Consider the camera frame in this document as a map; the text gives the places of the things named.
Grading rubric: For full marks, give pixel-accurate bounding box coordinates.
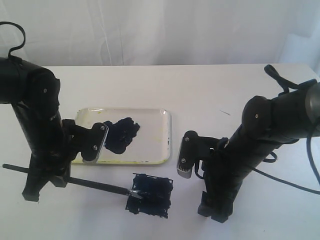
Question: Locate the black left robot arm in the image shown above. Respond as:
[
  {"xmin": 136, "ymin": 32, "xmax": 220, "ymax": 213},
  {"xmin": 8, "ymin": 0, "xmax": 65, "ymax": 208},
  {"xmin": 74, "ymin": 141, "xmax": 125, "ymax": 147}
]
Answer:
[{"xmin": 0, "ymin": 57, "xmax": 74, "ymax": 202}]

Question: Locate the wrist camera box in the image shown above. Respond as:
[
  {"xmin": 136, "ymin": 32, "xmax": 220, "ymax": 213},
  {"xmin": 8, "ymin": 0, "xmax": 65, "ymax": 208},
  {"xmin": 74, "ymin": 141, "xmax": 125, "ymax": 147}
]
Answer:
[
  {"xmin": 176, "ymin": 130, "xmax": 199, "ymax": 179},
  {"xmin": 79, "ymin": 122, "xmax": 109, "ymax": 164}
]

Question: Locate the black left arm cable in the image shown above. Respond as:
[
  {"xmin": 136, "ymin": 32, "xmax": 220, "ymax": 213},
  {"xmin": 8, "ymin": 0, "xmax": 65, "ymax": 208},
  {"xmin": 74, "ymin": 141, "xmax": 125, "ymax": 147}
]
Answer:
[{"xmin": 0, "ymin": 21, "xmax": 27, "ymax": 61}]

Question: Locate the thin black paintbrush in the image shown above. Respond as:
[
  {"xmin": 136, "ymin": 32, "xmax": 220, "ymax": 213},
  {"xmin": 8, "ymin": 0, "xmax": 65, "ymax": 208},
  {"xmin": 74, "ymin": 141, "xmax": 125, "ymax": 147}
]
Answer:
[{"xmin": 2, "ymin": 163, "xmax": 144, "ymax": 199}]

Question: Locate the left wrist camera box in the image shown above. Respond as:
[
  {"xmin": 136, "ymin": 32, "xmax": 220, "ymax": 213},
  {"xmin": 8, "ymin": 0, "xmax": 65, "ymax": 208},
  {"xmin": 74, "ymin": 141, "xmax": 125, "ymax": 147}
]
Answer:
[{"xmin": 79, "ymin": 122, "xmax": 109, "ymax": 164}]

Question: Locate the white backdrop curtain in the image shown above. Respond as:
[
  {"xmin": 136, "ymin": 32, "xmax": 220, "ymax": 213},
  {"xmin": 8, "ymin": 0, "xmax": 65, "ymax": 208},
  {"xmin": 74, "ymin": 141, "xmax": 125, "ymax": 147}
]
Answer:
[{"xmin": 0, "ymin": 0, "xmax": 320, "ymax": 69}]

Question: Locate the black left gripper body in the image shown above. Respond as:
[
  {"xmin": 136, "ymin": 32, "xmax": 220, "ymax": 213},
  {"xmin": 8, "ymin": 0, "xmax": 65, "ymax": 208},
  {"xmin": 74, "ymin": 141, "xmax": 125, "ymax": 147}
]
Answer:
[{"xmin": 27, "ymin": 118, "xmax": 78, "ymax": 181}]

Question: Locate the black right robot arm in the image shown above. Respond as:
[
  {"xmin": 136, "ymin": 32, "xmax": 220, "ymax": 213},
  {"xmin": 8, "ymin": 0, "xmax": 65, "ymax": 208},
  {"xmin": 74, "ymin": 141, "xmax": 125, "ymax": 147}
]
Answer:
[{"xmin": 197, "ymin": 83, "xmax": 320, "ymax": 223}]

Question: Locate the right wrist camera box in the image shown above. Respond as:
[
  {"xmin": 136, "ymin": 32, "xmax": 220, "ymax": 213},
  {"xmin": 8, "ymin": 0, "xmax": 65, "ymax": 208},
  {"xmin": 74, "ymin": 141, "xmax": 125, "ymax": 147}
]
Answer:
[{"xmin": 176, "ymin": 130, "xmax": 199, "ymax": 179}]

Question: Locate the dark blue paint blob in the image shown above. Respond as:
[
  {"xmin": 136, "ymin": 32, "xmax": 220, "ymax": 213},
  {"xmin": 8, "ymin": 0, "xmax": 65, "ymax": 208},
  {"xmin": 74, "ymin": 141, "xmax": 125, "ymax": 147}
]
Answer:
[{"xmin": 104, "ymin": 117, "xmax": 140, "ymax": 155}]

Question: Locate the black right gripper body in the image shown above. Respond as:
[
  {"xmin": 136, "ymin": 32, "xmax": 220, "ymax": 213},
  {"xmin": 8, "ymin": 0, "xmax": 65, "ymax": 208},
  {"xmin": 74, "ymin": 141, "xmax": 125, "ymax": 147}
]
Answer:
[{"xmin": 199, "ymin": 136, "xmax": 250, "ymax": 214}]

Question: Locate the white paint tray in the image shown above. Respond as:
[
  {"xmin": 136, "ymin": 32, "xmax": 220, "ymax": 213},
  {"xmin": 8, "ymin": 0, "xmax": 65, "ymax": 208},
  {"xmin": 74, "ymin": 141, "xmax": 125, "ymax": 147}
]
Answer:
[{"xmin": 75, "ymin": 107, "xmax": 172, "ymax": 165}]

